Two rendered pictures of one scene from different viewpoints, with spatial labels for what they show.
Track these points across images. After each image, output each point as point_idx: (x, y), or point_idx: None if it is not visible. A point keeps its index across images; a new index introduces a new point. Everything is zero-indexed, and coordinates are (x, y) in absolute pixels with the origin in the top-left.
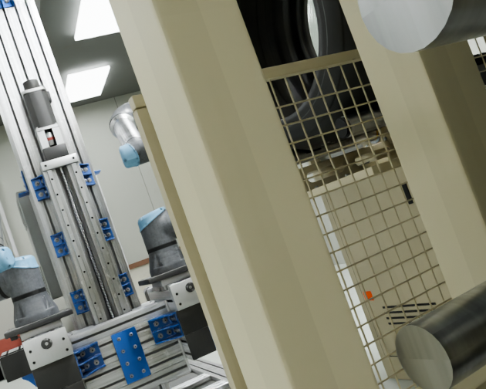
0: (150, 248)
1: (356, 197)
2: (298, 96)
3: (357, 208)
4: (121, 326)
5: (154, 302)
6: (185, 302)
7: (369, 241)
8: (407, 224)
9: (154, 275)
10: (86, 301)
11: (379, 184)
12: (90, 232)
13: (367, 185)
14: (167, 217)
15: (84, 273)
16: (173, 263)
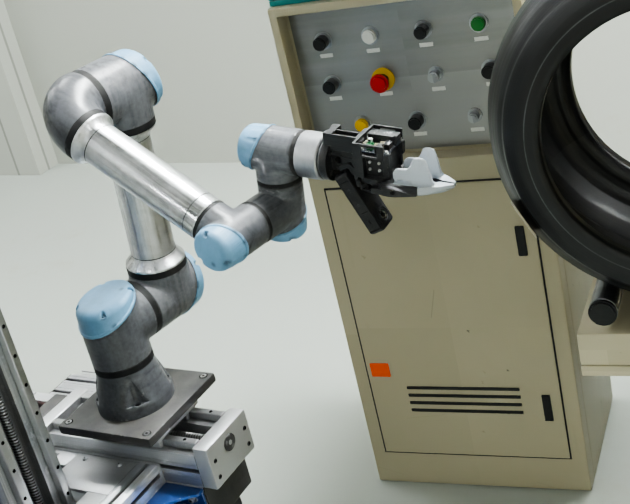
0: (116, 371)
1: (406, 229)
2: (546, 158)
3: (402, 244)
4: None
5: (119, 466)
6: (225, 471)
7: (412, 295)
8: (504, 282)
9: (127, 419)
10: None
11: (465, 217)
12: None
13: (438, 215)
14: (145, 305)
15: (3, 446)
16: (165, 393)
